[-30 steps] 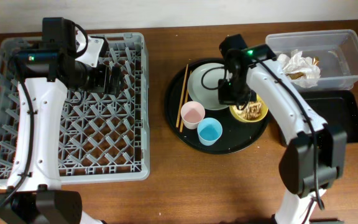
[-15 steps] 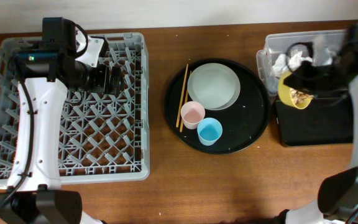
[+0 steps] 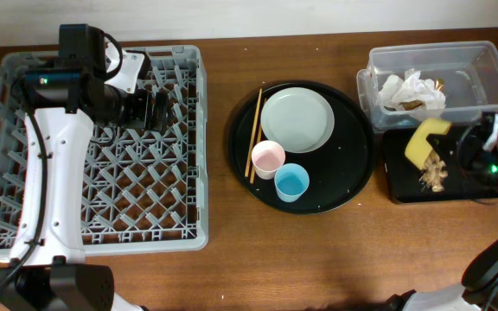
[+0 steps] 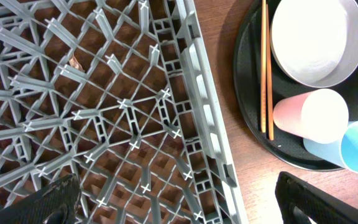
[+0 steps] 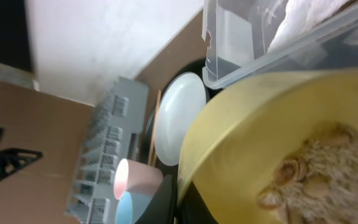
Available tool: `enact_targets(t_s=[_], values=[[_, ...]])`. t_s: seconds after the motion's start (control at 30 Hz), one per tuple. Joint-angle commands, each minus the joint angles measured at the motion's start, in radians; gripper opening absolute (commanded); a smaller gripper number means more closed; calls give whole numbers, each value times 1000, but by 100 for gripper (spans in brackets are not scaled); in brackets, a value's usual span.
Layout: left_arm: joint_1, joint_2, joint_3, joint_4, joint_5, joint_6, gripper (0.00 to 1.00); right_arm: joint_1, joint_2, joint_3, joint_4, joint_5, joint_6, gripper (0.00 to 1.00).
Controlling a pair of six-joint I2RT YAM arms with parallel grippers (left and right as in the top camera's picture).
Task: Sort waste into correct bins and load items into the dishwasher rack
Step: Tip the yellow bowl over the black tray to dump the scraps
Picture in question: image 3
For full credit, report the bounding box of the food scraps pile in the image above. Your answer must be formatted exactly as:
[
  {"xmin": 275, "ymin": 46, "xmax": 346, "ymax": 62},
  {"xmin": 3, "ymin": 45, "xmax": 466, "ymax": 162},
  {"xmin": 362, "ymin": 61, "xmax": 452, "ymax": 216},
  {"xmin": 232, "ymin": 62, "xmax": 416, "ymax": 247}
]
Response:
[{"xmin": 419, "ymin": 151, "xmax": 448, "ymax": 193}]

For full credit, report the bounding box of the yellow bowl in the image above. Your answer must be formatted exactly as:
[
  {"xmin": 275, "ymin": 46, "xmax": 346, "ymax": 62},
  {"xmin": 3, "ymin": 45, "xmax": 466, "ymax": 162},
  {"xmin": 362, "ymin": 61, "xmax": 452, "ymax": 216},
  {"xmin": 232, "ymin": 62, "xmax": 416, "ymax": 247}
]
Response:
[{"xmin": 405, "ymin": 117, "xmax": 451, "ymax": 170}]

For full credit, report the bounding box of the gold snack wrapper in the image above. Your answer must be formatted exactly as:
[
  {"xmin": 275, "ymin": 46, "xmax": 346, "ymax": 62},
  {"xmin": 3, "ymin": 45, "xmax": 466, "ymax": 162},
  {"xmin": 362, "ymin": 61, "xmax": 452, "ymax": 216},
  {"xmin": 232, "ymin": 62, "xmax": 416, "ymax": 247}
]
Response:
[{"xmin": 399, "ymin": 77, "xmax": 445, "ymax": 111}]

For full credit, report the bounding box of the white napkin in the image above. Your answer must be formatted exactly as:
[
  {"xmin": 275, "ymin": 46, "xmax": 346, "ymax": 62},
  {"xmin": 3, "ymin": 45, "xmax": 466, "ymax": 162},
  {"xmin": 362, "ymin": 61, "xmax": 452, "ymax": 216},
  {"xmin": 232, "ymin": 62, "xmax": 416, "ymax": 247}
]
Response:
[{"xmin": 377, "ymin": 68, "xmax": 446, "ymax": 121}]

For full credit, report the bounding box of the pink cup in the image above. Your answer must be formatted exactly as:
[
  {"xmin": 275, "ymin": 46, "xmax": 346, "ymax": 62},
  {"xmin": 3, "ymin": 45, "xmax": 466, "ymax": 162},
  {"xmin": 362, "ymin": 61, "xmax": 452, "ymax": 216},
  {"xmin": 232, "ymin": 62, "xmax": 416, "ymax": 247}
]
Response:
[{"xmin": 251, "ymin": 140, "xmax": 285, "ymax": 180}]

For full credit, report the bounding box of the pale grey plate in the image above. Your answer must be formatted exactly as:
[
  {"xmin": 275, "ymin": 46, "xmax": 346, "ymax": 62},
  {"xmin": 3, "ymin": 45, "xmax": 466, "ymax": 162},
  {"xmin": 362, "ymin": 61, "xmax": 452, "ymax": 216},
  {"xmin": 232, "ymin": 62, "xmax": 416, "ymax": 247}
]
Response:
[{"xmin": 261, "ymin": 87, "xmax": 335, "ymax": 154}]

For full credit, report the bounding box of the blue cup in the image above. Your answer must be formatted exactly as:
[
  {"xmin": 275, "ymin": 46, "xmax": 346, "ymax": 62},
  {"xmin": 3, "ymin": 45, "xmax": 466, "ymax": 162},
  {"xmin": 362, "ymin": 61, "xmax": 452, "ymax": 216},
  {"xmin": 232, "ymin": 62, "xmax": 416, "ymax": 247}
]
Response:
[{"xmin": 274, "ymin": 163, "xmax": 310, "ymax": 203}]

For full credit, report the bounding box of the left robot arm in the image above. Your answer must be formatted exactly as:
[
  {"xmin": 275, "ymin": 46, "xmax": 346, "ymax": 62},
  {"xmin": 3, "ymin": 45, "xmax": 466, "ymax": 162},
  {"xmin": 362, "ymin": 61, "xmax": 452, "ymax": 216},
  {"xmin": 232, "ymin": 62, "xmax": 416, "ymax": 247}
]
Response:
[{"xmin": 0, "ymin": 24, "xmax": 172, "ymax": 310}]

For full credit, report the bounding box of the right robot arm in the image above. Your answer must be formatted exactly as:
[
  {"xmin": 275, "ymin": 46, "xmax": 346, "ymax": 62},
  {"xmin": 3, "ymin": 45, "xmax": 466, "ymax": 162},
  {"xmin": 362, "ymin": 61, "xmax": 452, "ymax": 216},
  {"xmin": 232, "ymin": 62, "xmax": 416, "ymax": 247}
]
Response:
[{"xmin": 383, "ymin": 112, "xmax": 498, "ymax": 311}]

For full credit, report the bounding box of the grey dishwasher rack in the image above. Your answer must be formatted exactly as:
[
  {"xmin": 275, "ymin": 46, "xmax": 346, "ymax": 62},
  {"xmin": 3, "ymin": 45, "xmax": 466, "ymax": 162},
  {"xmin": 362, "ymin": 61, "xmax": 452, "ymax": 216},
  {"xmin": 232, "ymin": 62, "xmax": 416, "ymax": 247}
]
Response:
[{"xmin": 0, "ymin": 45, "xmax": 208, "ymax": 263}]

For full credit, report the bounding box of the clear plastic bin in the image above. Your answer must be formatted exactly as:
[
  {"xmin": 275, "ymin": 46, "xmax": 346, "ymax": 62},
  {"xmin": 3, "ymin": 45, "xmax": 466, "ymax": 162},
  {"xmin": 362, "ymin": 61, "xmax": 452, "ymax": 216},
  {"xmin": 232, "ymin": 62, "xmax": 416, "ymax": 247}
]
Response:
[{"xmin": 356, "ymin": 41, "xmax": 498, "ymax": 132}]

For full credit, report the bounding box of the black rectangular tray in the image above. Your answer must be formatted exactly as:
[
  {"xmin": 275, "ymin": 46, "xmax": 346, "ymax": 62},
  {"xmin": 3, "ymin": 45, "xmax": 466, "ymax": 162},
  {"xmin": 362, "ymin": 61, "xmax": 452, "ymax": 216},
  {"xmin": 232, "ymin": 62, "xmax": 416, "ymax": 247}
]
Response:
[{"xmin": 381, "ymin": 126, "xmax": 498, "ymax": 204}]

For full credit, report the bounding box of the wooden chopstick left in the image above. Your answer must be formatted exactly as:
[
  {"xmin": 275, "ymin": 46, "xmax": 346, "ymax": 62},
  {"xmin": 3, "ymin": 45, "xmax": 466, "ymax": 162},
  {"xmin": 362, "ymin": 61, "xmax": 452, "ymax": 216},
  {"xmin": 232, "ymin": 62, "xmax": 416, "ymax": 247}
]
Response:
[{"xmin": 245, "ymin": 88, "xmax": 263, "ymax": 177}]

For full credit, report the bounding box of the wooden chopstick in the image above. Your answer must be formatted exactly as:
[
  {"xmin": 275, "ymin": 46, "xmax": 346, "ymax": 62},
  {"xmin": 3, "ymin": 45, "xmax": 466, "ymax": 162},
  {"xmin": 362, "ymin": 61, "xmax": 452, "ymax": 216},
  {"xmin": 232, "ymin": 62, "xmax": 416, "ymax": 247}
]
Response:
[
  {"xmin": 245, "ymin": 88, "xmax": 263, "ymax": 177},
  {"xmin": 249, "ymin": 98, "xmax": 268, "ymax": 185}
]

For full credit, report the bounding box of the wooden chopstick right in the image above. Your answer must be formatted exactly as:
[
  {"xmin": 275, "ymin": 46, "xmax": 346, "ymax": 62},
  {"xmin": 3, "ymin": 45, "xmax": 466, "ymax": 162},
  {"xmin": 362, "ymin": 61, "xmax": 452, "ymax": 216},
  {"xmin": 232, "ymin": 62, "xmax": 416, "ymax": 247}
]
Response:
[{"xmin": 249, "ymin": 98, "xmax": 268, "ymax": 185}]

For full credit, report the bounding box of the round black tray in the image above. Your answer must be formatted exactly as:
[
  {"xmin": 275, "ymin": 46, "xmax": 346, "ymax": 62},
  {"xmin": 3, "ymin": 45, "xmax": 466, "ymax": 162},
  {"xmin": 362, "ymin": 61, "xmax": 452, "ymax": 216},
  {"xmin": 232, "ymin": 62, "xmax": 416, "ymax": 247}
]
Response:
[{"xmin": 227, "ymin": 80, "xmax": 375, "ymax": 214}]

